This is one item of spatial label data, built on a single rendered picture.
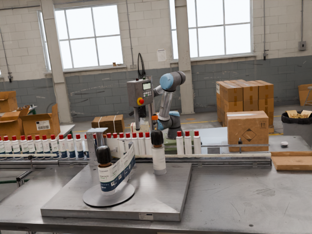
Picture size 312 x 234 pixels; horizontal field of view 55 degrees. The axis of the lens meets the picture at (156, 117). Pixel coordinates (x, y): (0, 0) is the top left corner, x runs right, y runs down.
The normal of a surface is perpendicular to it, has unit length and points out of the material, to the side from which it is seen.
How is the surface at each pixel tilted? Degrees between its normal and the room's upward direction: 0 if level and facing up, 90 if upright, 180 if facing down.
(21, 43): 90
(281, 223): 0
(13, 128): 90
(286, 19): 90
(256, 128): 90
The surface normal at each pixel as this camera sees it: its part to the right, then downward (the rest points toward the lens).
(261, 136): -0.18, 0.23
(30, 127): 0.08, 0.22
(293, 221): -0.09, -0.97
